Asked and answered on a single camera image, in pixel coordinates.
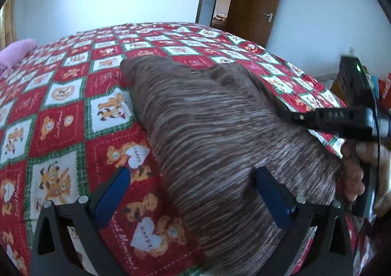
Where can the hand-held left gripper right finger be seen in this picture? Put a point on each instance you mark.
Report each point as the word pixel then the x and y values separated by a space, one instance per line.
pixel 273 196

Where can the white wall socket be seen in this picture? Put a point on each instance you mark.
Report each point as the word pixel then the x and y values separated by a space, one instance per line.
pixel 352 50

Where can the brown striped knit garment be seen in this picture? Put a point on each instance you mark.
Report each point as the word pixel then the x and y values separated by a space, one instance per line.
pixel 207 141

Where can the patterned yellow curtain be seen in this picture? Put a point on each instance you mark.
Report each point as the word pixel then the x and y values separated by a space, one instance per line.
pixel 7 25

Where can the pink folded blanket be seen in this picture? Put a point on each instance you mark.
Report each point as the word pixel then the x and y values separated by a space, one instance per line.
pixel 16 53

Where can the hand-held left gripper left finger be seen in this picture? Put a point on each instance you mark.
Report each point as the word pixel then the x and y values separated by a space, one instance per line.
pixel 111 196

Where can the colourful clutter pile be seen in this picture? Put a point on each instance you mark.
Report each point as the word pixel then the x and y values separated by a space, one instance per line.
pixel 381 86

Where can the brown wooden door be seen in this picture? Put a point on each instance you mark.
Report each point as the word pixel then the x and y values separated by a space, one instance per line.
pixel 256 4

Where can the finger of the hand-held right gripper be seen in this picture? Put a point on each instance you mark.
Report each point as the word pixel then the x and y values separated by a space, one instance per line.
pixel 301 117

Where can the person's right hand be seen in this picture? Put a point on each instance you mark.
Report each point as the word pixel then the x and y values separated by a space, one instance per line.
pixel 354 172

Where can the red checked bear-print bedspread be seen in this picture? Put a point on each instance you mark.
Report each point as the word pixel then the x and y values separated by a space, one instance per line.
pixel 61 129

